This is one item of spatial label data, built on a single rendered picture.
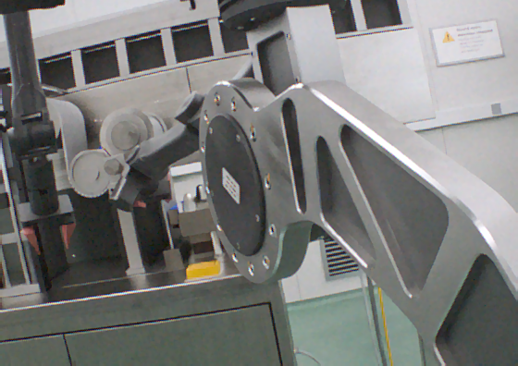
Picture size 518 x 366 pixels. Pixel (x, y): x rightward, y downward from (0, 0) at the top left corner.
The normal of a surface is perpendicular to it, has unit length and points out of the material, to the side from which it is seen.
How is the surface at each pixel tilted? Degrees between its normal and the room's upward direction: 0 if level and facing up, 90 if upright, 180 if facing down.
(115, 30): 90
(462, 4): 90
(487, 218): 43
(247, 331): 90
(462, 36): 90
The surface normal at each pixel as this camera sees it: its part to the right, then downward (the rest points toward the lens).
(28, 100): 0.38, 0.04
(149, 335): -0.01, 0.06
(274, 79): -0.91, 0.19
